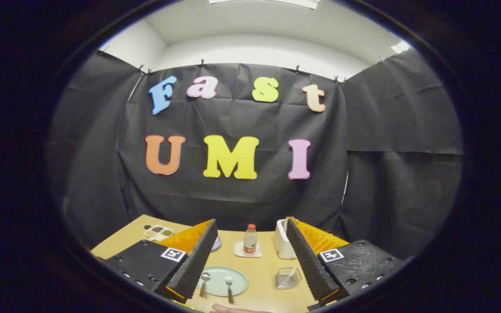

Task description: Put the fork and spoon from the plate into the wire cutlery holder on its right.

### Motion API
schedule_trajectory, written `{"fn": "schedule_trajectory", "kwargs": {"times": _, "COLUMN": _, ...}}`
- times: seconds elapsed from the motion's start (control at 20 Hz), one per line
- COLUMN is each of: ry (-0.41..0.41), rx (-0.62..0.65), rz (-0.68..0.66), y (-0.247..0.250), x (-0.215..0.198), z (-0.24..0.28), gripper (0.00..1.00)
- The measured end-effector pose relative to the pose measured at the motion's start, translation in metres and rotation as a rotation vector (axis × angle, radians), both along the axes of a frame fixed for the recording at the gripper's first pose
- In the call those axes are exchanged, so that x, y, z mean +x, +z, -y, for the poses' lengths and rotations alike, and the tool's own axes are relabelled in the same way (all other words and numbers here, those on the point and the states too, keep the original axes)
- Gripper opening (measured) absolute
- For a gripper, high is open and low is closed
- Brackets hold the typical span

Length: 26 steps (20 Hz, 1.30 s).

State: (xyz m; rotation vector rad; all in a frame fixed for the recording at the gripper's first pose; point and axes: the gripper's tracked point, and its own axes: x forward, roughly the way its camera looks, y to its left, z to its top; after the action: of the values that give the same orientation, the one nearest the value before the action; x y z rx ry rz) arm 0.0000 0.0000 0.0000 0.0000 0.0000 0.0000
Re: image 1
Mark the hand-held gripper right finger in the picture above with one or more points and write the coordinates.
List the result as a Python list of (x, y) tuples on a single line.
[(307, 261)]

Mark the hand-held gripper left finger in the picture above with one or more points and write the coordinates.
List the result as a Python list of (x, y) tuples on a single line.
[(198, 261)]

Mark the blue patterned food plate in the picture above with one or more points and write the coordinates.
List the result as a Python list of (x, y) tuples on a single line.
[(216, 244)]

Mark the pale green round plate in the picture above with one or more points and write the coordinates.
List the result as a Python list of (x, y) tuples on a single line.
[(218, 283)]

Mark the white toaster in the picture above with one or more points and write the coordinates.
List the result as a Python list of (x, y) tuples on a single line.
[(282, 243)]

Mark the white square coaster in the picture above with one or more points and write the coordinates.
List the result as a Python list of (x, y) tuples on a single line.
[(237, 250)]

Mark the white divided sauce dish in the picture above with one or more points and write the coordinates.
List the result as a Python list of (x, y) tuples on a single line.
[(159, 233)]

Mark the clear bottle red cap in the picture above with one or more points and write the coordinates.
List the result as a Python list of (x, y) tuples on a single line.
[(250, 243)]

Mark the ceiling light panel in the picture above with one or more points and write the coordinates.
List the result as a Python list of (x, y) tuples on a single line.
[(400, 47), (276, 2)]

